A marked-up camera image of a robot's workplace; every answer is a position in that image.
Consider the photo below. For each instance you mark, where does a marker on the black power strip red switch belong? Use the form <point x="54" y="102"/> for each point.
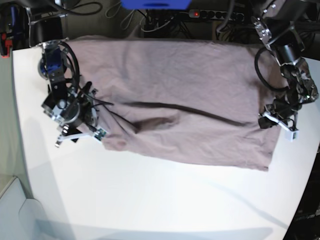
<point x="215" y="15"/>

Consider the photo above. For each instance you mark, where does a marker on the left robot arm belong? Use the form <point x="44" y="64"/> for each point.
<point x="274" y="22"/>

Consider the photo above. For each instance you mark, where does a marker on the blue box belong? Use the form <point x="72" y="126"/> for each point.
<point x="155" y="4"/>

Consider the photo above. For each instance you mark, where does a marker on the mauve t-shirt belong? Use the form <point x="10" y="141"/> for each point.
<point x="187" y="101"/>

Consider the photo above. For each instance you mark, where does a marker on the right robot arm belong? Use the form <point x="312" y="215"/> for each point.
<point x="58" y="64"/>

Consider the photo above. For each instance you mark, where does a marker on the red clamp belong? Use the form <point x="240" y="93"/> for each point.
<point x="5" y="45"/>

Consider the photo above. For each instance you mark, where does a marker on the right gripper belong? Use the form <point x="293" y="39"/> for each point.
<point x="73" y="113"/>

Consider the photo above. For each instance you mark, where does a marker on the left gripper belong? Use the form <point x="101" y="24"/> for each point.
<point x="282" y="109"/>

